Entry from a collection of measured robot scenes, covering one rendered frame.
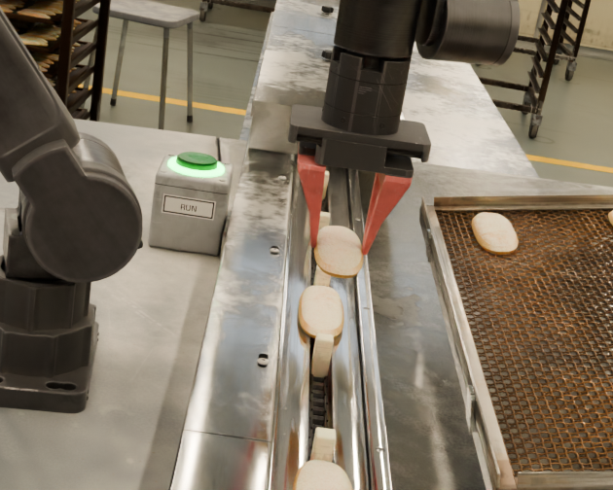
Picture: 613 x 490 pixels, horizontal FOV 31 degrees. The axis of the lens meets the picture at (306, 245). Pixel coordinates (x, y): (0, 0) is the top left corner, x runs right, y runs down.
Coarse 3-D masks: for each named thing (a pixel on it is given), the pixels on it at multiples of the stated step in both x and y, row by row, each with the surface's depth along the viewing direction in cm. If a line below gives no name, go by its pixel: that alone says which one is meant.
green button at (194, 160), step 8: (192, 152) 110; (176, 160) 108; (184, 160) 107; (192, 160) 107; (200, 160) 107; (208, 160) 108; (216, 160) 109; (192, 168) 106; (200, 168) 106; (208, 168) 107
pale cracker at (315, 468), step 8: (304, 464) 70; (312, 464) 69; (320, 464) 69; (328, 464) 69; (304, 472) 68; (312, 472) 68; (320, 472) 68; (328, 472) 68; (336, 472) 68; (344, 472) 69; (296, 480) 67; (304, 480) 67; (312, 480) 67; (320, 480) 67; (328, 480) 67; (336, 480) 67; (344, 480) 68; (296, 488) 66; (304, 488) 66; (312, 488) 66; (320, 488) 66; (328, 488) 66; (336, 488) 66; (344, 488) 67
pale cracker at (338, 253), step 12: (324, 228) 88; (336, 228) 88; (348, 228) 89; (324, 240) 85; (336, 240) 86; (348, 240) 86; (324, 252) 83; (336, 252) 83; (348, 252) 83; (360, 252) 85; (324, 264) 82; (336, 264) 81; (348, 264) 82; (360, 264) 83; (336, 276) 81; (348, 276) 81
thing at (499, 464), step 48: (432, 240) 100; (528, 240) 102; (576, 240) 101; (480, 288) 92; (576, 288) 91; (480, 336) 83; (528, 336) 83; (576, 336) 83; (480, 384) 75; (528, 384) 76; (576, 384) 76; (480, 432) 70; (528, 432) 70; (576, 432) 70; (528, 480) 63; (576, 480) 63
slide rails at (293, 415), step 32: (288, 288) 96; (352, 288) 98; (288, 320) 90; (352, 320) 92; (288, 352) 85; (352, 352) 86; (288, 384) 80; (352, 384) 81; (288, 416) 76; (352, 416) 77; (288, 448) 72; (352, 448) 73; (288, 480) 68; (352, 480) 69
